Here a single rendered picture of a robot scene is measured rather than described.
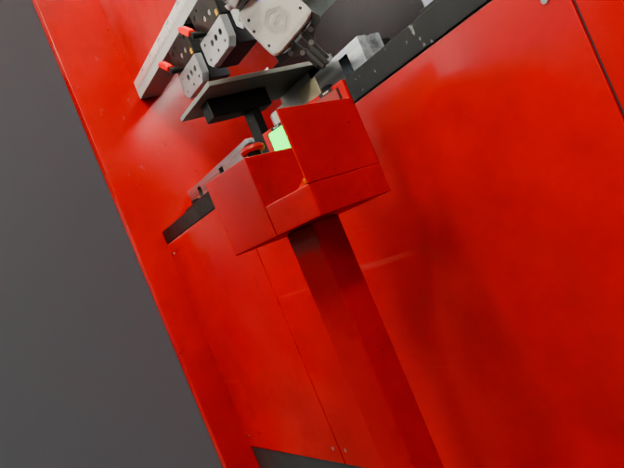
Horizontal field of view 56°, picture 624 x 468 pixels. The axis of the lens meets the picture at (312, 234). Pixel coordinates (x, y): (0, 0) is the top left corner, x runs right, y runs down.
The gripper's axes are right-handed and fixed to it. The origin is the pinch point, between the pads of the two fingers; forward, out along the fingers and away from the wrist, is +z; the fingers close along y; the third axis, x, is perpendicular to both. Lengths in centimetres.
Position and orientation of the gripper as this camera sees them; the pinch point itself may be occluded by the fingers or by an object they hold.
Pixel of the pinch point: (318, 57)
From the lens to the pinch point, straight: 110.1
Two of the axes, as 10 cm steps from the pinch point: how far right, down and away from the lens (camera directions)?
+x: 1.0, -3.2, 9.4
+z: 7.4, 6.6, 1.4
